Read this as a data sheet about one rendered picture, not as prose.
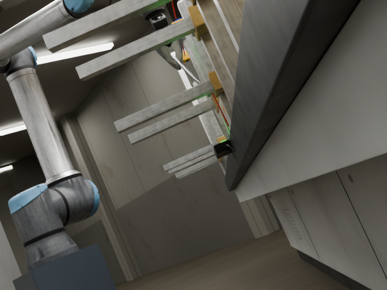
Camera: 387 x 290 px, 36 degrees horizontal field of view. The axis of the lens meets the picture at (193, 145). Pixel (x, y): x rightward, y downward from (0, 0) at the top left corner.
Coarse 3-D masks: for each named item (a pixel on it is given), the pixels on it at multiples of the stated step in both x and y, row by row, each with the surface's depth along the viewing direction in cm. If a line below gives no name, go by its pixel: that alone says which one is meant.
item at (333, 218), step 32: (384, 160) 118; (288, 192) 295; (320, 192) 205; (352, 192) 157; (384, 192) 128; (288, 224) 366; (320, 224) 237; (352, 224) 176; (384, 224) 140; (320, 256) 280; (352, 256) 198; (384, 256) 154; (352, 288) 245; (384, 288) 171
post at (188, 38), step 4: (188, 36) 190; (188, 40) 189; (192, 40) 189; (188, 44) 193; (192, 44) 189; (192, 48) 189; (192, 52) 190; (196, 52) 189; (196, 56) 189; (196, 60) 189; (200, 60) 189; (200, 64) 188; (200, 68) 188; (204, 68) 188; (204, 72) 188; (204, 76) 188; (204, 80) 191
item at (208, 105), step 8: (200, 104) 183; (208, 104) 183; (184, 112) 183; (192, 112) 183; (200, 112) 183; (168, 120) 183; (176, 120) 183; (184, 120) 183; (144, 128) 183; (152, 128) 183; (160, 128) 183; (168, 128) 185; (128, 136) 183; (136, 136) 183; (144, 136) 183
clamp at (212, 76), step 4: (212, 72) 155; (208, 76) 156; (212, 76) 155; (216, 76) 155; (212, 80) 155; (216, 80) 155; (212, 84) 157; (216, 84) 155; (220, 84) 155; (216, 88) 155; (220, 88) 155; (216, 92) 158; (220, 92) 160; (216, 96) 163
